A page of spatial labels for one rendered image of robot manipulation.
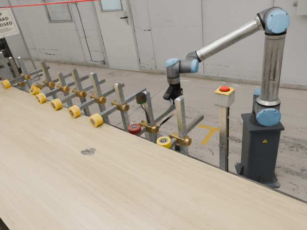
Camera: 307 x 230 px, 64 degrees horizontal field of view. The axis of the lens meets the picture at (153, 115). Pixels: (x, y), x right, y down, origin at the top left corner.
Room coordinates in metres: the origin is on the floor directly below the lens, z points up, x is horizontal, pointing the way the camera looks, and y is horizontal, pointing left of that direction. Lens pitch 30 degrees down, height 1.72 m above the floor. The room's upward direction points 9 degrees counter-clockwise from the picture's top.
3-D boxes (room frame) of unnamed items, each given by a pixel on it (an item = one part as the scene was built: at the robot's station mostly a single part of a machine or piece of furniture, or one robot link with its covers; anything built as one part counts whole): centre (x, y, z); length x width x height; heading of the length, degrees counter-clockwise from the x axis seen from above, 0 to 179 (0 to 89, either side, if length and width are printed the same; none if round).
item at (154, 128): (1.37, 0.04, 0.85); 0.14 x 0.06 x 0.05; 46
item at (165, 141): (1.11, -0.03, 0.85); 0.08 x 0.08 x 0.11
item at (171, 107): (1.44, -0.01, 0.84); 0.43 x 0.03 x 0.04; 136
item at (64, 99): (1.93, 0.57, 0.95); 0.50 x 0.04 x 0.04; 136
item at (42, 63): (2.23, 0.92, 0.93); 0.04 x 0.04 x 0.48; 46
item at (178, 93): (1.63, -0.19, 0.97); 0.09 x 0.08 x 0.12; 136
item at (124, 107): (1.54, 0.22, 0.95); 0.14 x 0.06 x 0.05; 46
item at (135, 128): (1.30, 0.13, 0.85); 0.08 x 0.08 x 0.11
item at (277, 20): (1.42, -0.78, 1.08); 0.17 x 0.15 x 0.75; 162
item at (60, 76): (2.05, 0.74, 0.86); 0.04 x 0.04 x 0.48; 46
